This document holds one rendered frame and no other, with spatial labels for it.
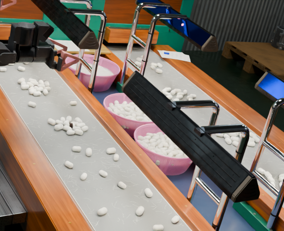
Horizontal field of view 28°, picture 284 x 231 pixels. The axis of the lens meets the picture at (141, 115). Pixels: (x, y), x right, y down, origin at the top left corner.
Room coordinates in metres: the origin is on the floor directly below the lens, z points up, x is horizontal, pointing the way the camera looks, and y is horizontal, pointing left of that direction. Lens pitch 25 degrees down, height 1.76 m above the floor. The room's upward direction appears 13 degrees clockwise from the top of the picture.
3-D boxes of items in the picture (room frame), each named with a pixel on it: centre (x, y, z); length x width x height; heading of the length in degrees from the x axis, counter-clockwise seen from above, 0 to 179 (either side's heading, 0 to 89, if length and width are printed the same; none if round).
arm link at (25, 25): (1.72, 0.45, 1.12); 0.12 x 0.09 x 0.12; 127
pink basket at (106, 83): (2.57, 0.28, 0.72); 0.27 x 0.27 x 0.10
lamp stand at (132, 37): (2.53, 0.02, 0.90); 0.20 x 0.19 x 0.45; 34
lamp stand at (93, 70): (2.31, 0.35, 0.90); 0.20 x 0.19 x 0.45; 34
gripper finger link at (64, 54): (1.79, 0.29, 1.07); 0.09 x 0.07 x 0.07; 127
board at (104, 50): (2.75, 0.40, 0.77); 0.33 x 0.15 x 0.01; 124
